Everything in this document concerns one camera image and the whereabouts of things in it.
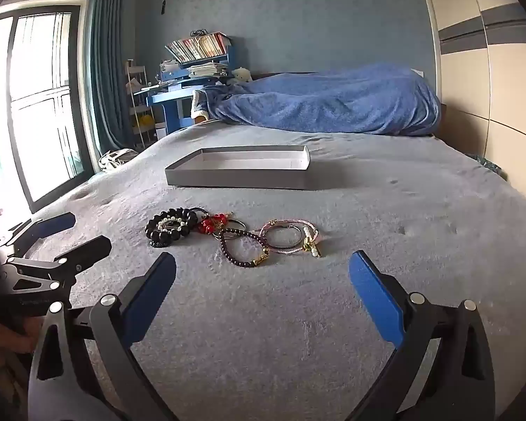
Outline large black bead bracelet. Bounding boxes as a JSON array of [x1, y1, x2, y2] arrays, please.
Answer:
[[144, 206, 200, 248]]

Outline white pearl bracelet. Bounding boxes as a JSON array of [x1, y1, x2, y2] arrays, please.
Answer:
[[156, 216, 189, 234]]

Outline red bead gold charm bracelet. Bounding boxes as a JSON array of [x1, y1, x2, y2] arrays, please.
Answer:
[[196, 213, 230, 236]]

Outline dark garnet bead bracelet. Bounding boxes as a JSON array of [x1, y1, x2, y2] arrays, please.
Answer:
[[219, 229, 272, 269]]

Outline pink cord bracelet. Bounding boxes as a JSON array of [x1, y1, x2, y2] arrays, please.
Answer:
[[259, 219, 323, 259]]

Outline thin silver bangle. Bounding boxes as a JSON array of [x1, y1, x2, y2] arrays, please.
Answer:
[[212, 219, 248, 240]]

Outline person's left hand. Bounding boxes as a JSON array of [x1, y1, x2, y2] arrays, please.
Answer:
[[0, 318, 43, 367]]

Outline white shoes on floor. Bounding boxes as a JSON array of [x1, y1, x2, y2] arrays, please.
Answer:
[[99, 148, 139, 171]]

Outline window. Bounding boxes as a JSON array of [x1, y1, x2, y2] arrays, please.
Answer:
[[0, 5, 94, 237]]

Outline white shelf rack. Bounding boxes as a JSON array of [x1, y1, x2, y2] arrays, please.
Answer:
[[124, 58, 156, 149]]

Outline grey bed sheet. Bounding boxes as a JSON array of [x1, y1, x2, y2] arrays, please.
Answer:
[[29, 122, 526, 420]]

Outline teal curtain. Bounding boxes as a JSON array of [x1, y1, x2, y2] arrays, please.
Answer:
[[85, 0, 134, 155]]

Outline blue desk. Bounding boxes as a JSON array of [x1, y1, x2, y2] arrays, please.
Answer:
[[146, 46, 236, 134]]

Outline grey shallow cardboard tray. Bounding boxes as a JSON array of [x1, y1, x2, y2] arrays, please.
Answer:
[[165, 146, 311, 190]]

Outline stack of papers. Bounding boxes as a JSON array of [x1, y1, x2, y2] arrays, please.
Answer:
[[187, 62, 229, 78]]

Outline row of books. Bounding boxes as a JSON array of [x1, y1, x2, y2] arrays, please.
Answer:
[[165, 31, 232, 64]]

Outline white plush toy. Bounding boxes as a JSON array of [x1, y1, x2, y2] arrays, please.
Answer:
[[226, 67, 254, 86]]

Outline blue blanket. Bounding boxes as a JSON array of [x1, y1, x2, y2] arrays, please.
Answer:
[[192, 64, 442, 136]]

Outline beige wardrobe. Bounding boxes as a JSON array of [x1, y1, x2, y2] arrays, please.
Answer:
[[426, 0, 526, 196]]

